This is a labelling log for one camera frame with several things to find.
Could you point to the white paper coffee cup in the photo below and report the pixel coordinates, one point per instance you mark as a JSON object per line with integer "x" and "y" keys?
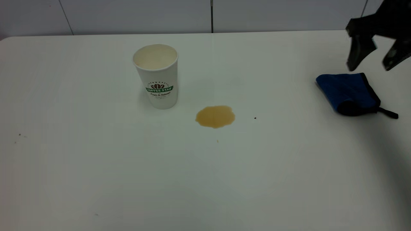
{"x": 157, "y": 77}

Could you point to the blue cloth with black trim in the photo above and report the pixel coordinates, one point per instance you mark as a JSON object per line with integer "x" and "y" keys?
{"x": 346, "y": 91}

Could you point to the brown coffee spill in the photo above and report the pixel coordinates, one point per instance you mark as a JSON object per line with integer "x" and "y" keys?
{"x": 215, "y": 117}

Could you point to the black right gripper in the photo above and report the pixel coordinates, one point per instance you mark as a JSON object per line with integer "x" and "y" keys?
{"x": 391, "y": 19}

